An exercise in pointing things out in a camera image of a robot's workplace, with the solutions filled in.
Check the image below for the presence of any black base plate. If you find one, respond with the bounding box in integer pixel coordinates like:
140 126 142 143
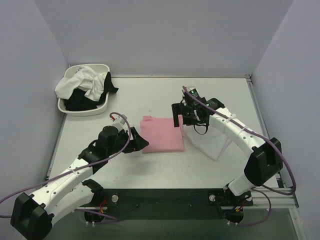
83 188 253 221

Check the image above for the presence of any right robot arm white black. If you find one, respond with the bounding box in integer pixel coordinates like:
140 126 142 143
171 89 283 197

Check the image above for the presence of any white plastic basket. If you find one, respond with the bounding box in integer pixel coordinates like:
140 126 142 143
57 63 112 117

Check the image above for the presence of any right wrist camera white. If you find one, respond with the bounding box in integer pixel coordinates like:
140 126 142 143
187 86 201 99

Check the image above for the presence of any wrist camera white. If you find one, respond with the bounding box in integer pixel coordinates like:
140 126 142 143
110 114 128 132
187 86 201 99

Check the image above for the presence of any thin black cable loop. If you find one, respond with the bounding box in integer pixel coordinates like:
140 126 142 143
194 123 209 135

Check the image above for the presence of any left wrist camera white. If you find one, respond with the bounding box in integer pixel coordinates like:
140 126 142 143
110 114 128 132

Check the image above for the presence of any aluminium front rail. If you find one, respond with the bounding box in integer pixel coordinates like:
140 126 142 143
29 186 300 211

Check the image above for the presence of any white t shirt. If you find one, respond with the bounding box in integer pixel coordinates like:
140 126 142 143
55 65 107 102
183 125 231 161

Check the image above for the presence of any black t shirt in basket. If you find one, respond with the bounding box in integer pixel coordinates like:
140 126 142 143
63 72 119 112

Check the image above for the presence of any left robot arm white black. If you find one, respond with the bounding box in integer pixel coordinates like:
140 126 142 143
10 126 149 240

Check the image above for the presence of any white t shirt in basket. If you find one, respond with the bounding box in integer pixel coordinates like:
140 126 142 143
55 65 107 102

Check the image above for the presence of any pink t shirt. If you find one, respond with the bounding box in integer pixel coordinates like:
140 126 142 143
139 115 185 154

